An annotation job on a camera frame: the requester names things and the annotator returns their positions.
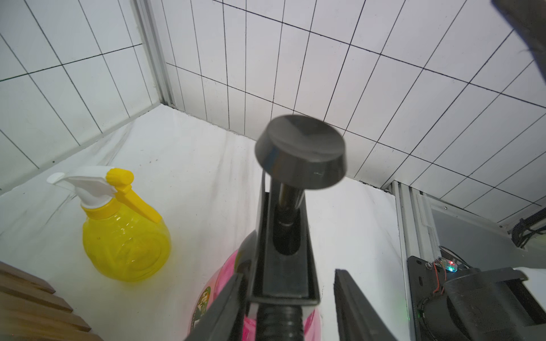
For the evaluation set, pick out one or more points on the yellow trigger spray bottle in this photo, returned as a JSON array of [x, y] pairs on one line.
[[125, 238]]

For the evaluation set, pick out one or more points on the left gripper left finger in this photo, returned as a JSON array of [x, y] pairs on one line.
[[224, 319]]

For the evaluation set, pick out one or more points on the brown wooden slatted shelf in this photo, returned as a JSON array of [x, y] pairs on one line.
[[30, 310]]

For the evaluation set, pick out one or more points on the pink pump spray bottle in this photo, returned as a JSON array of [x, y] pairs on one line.
[[296, 153]]

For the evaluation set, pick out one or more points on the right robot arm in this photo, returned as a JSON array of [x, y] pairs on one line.
[[466, 280]]

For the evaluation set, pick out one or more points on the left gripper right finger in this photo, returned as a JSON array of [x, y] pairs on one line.
[[357, 319]]

